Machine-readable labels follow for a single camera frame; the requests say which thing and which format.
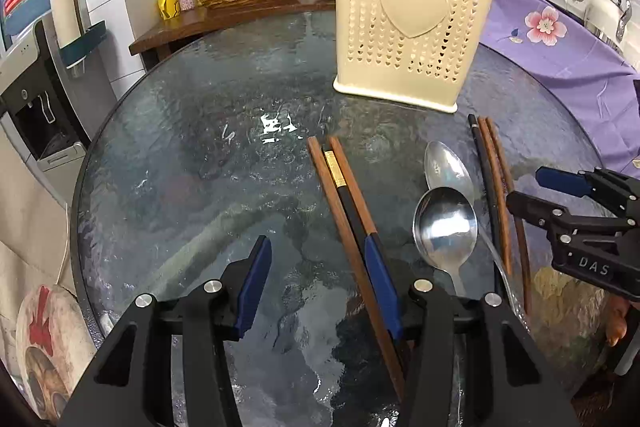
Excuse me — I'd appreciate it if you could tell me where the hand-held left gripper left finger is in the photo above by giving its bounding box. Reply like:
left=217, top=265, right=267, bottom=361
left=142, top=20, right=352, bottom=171
left=59, top=234, right=273, bottom=427

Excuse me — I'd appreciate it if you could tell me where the round cartoon print cushion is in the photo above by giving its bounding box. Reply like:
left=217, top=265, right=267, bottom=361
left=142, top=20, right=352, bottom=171
left=15, top=284, right=96, bottom=423

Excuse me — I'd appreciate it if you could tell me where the purple floral cloth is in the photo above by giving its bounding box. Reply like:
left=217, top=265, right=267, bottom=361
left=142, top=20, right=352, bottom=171
left=477, top=0, right=640, bottom=178

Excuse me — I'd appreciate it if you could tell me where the plain black chopstick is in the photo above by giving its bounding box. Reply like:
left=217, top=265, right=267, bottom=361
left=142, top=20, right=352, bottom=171
left=467, top=113, right=506, bottom=298

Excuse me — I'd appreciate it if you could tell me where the black chopstick with gold band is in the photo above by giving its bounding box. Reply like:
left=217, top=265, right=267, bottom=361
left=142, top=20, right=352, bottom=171
left=321, top=149, right=381, bottom=248

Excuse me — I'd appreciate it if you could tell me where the white paper cup stack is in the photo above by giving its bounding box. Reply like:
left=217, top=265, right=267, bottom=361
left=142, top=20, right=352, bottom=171
left=50, top=0, right=87, bottom=46

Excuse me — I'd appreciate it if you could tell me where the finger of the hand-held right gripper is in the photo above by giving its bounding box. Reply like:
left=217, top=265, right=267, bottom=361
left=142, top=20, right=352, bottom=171
left=535, top=166, right=640, bottom=220
left=506, top=190, right=583, bottom=238

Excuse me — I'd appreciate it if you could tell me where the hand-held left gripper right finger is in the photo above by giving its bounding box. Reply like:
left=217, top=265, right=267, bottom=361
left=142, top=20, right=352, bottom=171
left=364, top=232, right=581, bottom=427

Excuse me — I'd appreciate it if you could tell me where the large steel spoon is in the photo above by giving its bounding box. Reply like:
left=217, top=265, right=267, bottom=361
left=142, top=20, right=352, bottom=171
left=412, top=186, right=479, bottom=299

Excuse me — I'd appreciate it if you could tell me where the dark wooden vanity counter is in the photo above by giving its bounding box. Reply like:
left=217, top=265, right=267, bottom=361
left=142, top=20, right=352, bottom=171
left=129, top=0, right=337, bottom=58

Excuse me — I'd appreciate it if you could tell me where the white electric kettle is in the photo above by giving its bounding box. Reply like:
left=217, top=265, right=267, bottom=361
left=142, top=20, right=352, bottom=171
left=584, top=0, right=636, bottom=45

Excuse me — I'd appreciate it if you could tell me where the beige cloth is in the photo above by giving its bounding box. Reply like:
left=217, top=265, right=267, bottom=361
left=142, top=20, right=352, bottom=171
left=0, top=122, right=71, bottom=308

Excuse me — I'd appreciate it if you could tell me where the brown wooden chopstick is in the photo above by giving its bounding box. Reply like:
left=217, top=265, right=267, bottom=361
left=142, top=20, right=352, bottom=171
left=306, top=136, right=407, bottom=403
left=327, top=136, right=378, bottom=238
left=476, top=116, right=514, bottom=278
left=485, top=117, right=533, bottom=315

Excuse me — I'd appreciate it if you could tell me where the grey water dispenser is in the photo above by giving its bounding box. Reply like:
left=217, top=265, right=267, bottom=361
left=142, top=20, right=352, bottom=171
left=0, top=19, right=88, bottom=172

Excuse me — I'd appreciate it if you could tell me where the cream perforated utensil holder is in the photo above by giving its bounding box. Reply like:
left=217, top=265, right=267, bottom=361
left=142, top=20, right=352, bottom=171
left=330, top=0, right=501, bottom=114

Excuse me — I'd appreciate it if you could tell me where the small steel spoon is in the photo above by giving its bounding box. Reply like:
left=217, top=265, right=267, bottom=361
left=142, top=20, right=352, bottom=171
left=424, top=140, right=532, bottom=333

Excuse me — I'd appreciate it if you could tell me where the teal cup holder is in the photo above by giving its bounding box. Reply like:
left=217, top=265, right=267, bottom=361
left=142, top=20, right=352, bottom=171
left=57, top=19, right=108, bottom=78

